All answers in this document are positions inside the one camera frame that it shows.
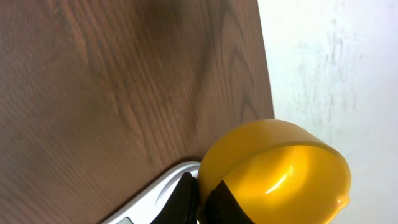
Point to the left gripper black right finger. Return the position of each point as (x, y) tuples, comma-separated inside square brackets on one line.
[(222, 208)]

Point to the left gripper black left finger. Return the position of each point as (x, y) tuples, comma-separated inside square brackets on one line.
[(181, 207)]

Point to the yellow measuring scoop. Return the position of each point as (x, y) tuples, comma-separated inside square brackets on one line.
[(278, 173)]

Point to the white digital kitchen scale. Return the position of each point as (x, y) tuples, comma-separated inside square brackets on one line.
[(145, 206)]

